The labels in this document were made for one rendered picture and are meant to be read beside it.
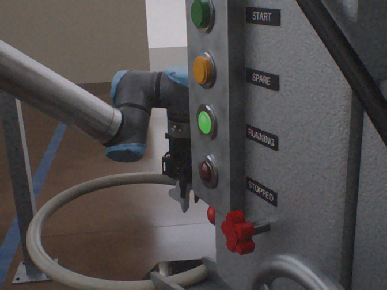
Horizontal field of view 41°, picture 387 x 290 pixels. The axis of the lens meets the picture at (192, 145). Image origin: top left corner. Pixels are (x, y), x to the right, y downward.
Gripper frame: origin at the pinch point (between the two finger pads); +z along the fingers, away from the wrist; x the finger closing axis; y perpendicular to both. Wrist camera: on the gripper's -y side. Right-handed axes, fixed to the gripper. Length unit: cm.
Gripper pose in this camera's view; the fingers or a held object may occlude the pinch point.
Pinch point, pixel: (192, 204)
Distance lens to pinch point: 137.7
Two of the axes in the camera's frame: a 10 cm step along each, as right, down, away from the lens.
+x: -5.2, 3.4, -7.8
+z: 0.1, 9.2, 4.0
